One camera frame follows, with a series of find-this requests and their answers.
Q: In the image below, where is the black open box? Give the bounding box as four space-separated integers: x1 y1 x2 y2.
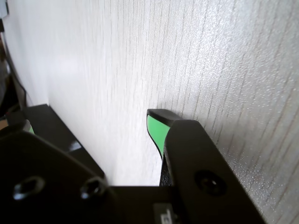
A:
21 104 106 181

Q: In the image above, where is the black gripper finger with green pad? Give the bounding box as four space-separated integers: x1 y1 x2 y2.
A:
0 119 122 224
146 108 265 224

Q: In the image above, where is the smooth black power cable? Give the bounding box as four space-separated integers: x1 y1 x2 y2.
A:
0 21 30 111

